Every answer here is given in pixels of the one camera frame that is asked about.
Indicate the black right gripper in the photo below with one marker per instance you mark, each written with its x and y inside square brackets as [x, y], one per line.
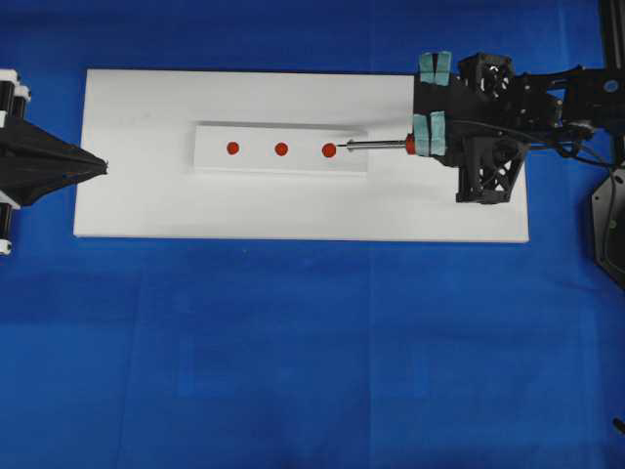
[487, 146]

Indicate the orange soldering iron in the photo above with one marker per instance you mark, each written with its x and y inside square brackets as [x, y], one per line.
[376, 144]

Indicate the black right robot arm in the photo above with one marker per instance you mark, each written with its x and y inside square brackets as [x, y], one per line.
[593, 100]

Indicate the orange dot mark near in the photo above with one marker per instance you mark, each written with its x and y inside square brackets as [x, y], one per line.
[329, 150]

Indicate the orange dot mark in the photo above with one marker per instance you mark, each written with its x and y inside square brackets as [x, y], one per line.
[329, 150]
[281, 149]
[232, 148]

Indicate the orange dot mark middle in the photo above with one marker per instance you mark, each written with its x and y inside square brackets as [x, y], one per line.
[281, 149]

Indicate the orange dot mark far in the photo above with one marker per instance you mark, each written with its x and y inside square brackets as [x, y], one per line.
[232, 148]

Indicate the white foam board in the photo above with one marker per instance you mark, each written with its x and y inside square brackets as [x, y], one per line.
[164, 136]

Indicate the blue table cloth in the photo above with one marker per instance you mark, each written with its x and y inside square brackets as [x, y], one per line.
[120, 353]

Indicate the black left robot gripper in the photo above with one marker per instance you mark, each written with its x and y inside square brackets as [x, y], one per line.
[34, 163]

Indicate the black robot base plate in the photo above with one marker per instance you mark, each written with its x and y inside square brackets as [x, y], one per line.
[607, 206]

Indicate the black aluminium frame post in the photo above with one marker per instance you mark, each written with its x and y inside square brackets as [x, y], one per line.
[612, 26]

